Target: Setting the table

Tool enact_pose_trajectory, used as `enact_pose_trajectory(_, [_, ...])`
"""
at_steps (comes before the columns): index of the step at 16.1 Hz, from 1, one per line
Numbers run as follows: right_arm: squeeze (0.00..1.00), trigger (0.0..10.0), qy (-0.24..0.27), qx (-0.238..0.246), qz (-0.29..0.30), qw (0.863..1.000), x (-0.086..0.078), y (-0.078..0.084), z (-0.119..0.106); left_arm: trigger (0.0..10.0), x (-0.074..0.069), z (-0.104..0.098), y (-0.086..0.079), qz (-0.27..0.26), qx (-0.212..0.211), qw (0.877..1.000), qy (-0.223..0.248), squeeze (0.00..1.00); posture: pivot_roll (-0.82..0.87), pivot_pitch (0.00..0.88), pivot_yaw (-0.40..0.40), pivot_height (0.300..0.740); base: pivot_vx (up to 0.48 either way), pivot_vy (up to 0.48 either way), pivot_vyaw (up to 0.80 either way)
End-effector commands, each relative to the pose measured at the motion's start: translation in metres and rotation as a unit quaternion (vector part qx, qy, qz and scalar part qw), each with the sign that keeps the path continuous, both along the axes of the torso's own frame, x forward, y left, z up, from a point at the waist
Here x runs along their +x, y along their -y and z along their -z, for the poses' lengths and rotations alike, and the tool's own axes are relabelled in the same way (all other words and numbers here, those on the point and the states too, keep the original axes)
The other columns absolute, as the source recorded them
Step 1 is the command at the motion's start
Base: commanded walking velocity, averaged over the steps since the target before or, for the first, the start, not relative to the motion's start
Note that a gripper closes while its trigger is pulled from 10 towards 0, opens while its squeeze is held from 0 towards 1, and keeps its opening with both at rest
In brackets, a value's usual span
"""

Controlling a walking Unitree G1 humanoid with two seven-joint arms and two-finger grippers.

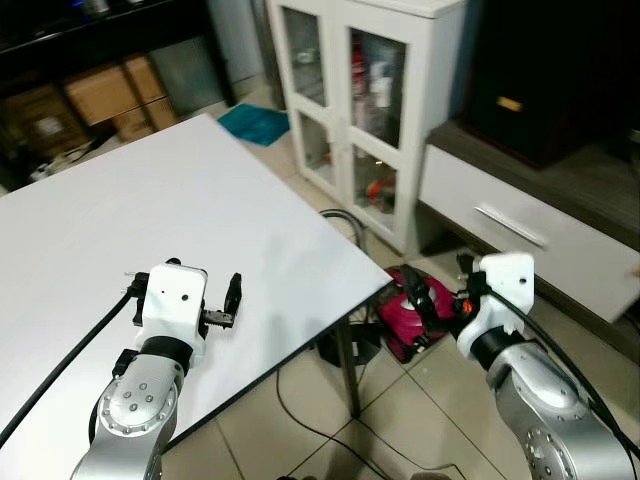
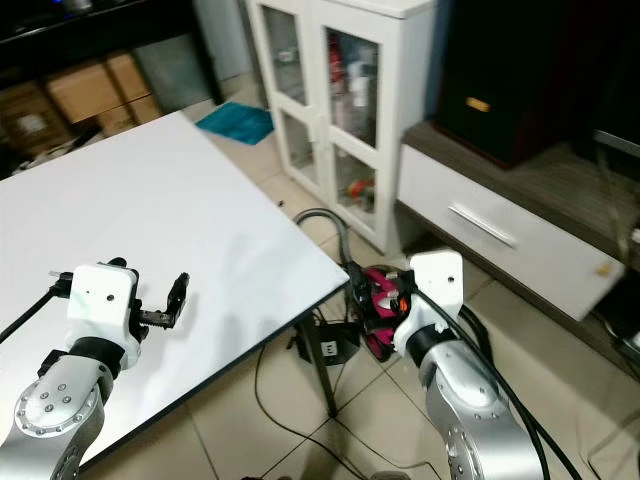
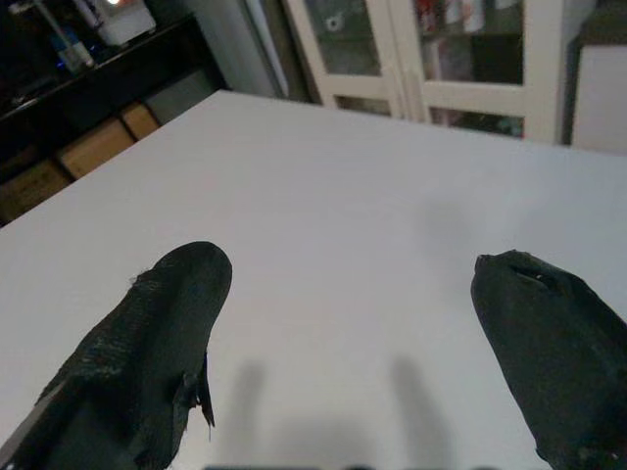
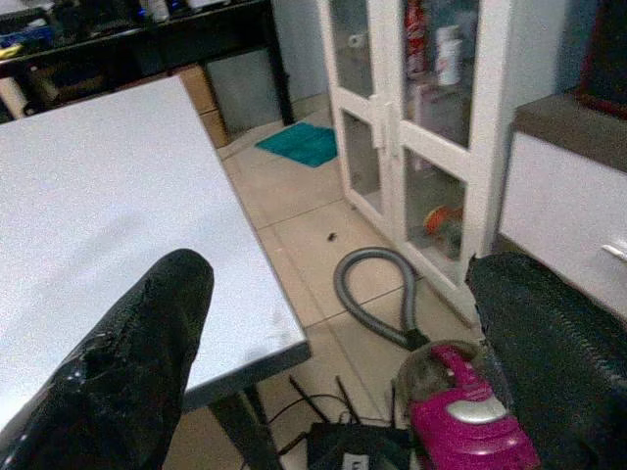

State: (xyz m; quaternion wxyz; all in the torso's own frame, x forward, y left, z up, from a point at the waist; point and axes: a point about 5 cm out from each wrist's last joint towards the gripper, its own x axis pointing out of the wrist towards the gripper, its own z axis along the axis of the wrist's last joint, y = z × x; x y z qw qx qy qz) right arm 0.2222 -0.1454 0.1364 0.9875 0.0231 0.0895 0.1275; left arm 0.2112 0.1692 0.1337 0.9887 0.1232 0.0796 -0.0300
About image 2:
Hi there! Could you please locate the low grey white drawer cabinet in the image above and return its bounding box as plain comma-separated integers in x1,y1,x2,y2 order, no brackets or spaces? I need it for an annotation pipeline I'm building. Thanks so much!
395,120,640,323

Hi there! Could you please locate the dark brown cardboard box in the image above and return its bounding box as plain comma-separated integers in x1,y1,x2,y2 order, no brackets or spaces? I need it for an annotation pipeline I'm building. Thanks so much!
0,80,53,153

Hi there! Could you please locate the teal floor mat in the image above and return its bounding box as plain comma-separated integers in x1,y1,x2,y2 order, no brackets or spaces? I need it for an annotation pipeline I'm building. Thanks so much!
195,102,274,144

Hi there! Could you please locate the grey flat panel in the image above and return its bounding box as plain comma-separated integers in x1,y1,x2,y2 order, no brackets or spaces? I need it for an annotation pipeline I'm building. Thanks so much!
135,35,212,102

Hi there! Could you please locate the grey vacuum hose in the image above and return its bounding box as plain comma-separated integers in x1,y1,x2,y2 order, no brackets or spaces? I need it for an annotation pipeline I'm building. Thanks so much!
294,206,365,301

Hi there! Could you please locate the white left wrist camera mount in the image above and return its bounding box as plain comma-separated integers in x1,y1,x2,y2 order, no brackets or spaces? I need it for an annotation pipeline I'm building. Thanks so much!
66,261,140,348

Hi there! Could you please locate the silver drawer handle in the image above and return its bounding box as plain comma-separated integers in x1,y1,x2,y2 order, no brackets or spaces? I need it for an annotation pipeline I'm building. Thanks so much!
447,202,522,249

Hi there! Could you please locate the magenta vacuum cleaner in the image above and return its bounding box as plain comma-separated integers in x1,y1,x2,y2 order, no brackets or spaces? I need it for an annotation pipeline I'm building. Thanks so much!
358,264,413,362

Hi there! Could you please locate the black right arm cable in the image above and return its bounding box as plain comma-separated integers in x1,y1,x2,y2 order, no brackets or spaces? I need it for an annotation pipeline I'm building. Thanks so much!
422,288,586,480

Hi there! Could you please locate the metal table leg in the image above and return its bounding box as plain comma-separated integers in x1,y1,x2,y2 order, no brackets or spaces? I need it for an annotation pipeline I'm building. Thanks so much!
304,318,340,417

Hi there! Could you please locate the small orange item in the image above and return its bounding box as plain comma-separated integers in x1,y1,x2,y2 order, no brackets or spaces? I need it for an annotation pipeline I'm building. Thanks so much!
345,175,377,207

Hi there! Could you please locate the large light cardboard box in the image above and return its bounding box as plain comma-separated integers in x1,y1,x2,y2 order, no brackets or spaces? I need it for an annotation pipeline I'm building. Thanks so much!
45,52,152,124

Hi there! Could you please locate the thin black floor cable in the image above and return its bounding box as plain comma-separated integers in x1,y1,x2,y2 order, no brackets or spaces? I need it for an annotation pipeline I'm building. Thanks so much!
253,344,363,473

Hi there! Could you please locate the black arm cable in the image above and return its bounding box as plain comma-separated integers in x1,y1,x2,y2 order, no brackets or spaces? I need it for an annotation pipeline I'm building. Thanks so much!
422,288,586,480
0,284,72,342

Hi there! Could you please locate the black floor device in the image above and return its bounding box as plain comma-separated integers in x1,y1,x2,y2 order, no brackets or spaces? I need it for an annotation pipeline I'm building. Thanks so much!
285,320,362,367

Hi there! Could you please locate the black wooden speaker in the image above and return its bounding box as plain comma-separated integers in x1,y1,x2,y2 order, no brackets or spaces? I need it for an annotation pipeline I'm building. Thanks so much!
435,0,603,169

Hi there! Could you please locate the black storage shelf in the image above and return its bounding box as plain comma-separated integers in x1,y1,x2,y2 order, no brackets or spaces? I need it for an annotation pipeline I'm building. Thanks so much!
0,0,221,177

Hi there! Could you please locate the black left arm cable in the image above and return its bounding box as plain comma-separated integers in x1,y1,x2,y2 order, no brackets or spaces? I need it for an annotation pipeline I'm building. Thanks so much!
0,284,72,342

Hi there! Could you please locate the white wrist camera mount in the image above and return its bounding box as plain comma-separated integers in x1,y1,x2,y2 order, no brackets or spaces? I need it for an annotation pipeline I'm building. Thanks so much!
395,249,467,358
66,261,140,348

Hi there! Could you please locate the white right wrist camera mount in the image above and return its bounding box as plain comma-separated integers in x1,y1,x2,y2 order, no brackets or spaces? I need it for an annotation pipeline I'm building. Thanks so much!
395,249,467,358

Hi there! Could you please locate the white glass door cabinet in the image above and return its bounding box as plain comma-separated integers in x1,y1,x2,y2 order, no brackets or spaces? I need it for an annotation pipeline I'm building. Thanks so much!
245,0,447,257

